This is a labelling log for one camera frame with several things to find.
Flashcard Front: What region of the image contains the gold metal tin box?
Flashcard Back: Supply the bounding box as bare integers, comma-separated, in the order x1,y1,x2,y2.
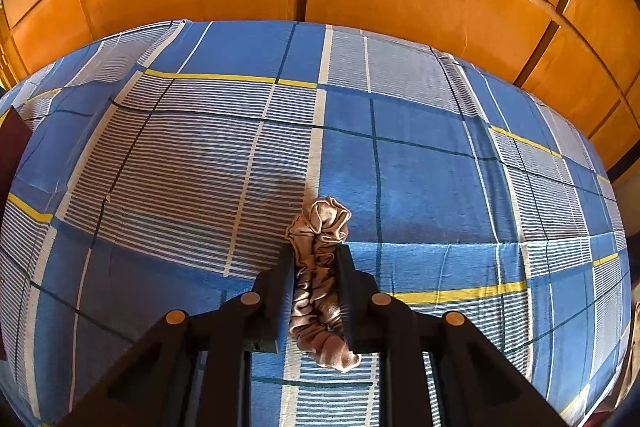
0,106,32,228

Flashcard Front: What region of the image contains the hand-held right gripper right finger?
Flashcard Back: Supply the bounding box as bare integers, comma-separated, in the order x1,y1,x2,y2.
334,244,568,427

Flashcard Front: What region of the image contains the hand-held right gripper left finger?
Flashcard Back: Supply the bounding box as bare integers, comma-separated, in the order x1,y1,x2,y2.
47,243,296,427

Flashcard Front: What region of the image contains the beige scrunchie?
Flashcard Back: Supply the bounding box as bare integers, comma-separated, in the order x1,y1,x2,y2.
286,196,362,373

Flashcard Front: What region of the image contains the blue plaid bed sheet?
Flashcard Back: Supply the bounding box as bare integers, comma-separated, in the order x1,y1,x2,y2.
0,21,633,427

